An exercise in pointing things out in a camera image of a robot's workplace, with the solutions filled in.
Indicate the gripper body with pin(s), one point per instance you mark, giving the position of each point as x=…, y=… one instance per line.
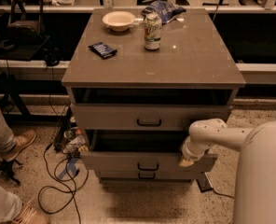
x=188, y=153

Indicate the grey drawer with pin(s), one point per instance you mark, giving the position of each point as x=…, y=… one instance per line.
x=145, y=117
x=123, y=151
x=152, y=175

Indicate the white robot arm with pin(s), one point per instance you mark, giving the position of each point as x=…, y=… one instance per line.
x=255, y=188

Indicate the grey drawer cabinet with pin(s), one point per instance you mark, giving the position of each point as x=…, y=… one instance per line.
x=191, y=67

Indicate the black floor power box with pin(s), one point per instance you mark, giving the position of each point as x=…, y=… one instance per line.
x=204, y=183

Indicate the pile of bottles on floor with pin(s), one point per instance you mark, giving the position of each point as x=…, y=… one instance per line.
x=76, y=142

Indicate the blue snack bar packet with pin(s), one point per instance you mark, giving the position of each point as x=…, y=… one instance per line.
x=102, y=50

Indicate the green white soda can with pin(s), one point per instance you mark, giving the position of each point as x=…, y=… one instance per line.
x=153, y=26

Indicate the blue chip bag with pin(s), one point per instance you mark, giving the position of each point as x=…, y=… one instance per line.
x=166, y=10

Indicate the white bowl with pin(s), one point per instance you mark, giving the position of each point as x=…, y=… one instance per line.
x=119, y=21

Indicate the black headphones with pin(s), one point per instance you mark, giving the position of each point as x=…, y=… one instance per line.
x=51, y=57

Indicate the person's upper leg and shoe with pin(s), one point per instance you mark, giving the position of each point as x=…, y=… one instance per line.
x=11, y=145

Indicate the person's leg and shoe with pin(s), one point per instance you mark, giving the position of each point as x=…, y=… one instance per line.
x=13, y=209
x=11, y=145

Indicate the person's lower leg and shoe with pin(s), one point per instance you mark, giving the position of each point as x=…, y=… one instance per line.
x=13, y=209

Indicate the black bag on shelf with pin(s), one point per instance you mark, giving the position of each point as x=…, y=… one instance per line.
x=21, y=29

